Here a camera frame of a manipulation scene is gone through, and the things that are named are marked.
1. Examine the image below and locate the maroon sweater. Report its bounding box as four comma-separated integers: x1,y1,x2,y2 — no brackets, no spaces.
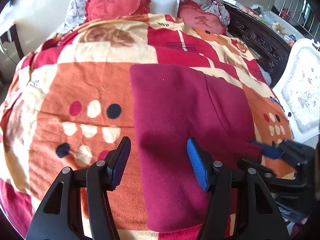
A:
130,64,262,232

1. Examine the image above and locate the white ornate chair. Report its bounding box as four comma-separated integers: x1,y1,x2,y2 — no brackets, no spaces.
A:
273,38,319,143

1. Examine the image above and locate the dark carved wooden cabinet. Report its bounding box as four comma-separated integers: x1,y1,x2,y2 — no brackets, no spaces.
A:
223,3,291,88

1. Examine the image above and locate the orange red patterned blanket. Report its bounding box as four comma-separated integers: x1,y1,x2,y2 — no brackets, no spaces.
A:
1,14,292,239

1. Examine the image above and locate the metal stair railing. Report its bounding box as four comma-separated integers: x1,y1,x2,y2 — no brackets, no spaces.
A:
279,0,319,42

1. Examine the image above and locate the right red heart pillow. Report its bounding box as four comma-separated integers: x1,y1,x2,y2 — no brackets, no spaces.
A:
177,0,226,34

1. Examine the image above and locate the red heart pillow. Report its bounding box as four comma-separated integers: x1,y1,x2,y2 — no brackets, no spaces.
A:
85,0,151,22
177,0,226,34

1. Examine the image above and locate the white pillow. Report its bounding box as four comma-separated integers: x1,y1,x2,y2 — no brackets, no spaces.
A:
149,0,180,17

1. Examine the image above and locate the left red heart pillow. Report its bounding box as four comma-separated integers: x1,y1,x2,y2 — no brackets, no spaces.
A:
85,0,151,22

